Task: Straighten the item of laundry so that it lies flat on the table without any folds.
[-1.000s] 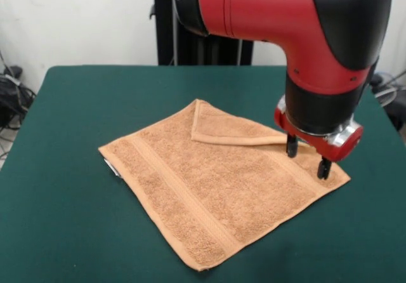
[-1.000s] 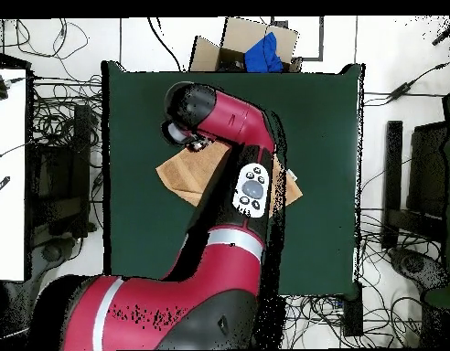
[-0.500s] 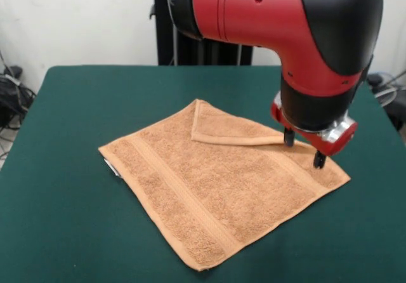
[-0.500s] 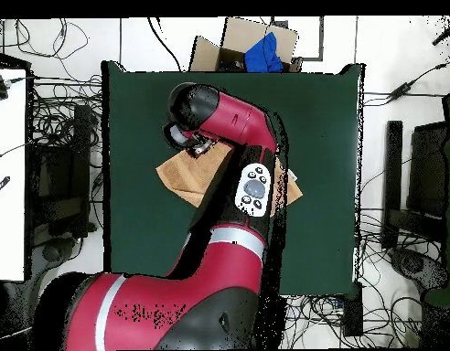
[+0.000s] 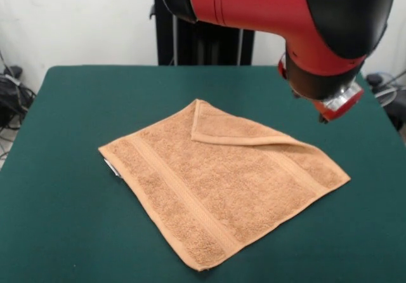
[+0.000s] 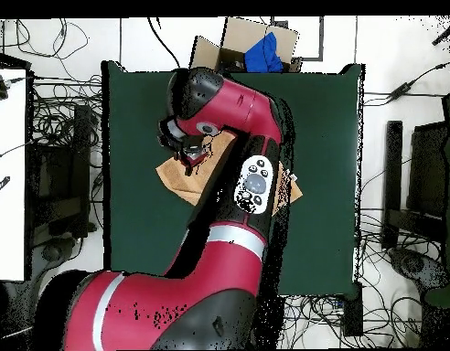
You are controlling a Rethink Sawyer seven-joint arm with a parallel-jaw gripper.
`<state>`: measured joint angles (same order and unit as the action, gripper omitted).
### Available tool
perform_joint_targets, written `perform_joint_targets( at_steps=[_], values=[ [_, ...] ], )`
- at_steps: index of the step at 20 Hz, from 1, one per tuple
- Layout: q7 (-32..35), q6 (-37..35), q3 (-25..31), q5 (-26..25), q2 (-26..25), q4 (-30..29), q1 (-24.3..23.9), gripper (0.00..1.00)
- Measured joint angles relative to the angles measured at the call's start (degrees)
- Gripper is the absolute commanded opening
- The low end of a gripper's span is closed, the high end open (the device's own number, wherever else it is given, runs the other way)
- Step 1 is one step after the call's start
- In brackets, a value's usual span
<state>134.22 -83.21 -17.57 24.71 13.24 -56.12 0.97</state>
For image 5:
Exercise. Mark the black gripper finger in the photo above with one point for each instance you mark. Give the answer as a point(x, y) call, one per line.
point(296, 94)
point(323, 119)

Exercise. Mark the tan terry towel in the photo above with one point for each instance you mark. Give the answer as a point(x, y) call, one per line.
point(222, 184)

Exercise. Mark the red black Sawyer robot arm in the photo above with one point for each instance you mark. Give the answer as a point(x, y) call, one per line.
point(285, 16)

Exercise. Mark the black round floor foot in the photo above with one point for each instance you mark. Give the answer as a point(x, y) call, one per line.
point(375, 79)

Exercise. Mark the dark green table cloth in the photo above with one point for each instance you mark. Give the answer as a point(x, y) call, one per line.
point(63, 216)

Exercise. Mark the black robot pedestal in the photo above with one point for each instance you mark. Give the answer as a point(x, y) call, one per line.
point(206, 48)

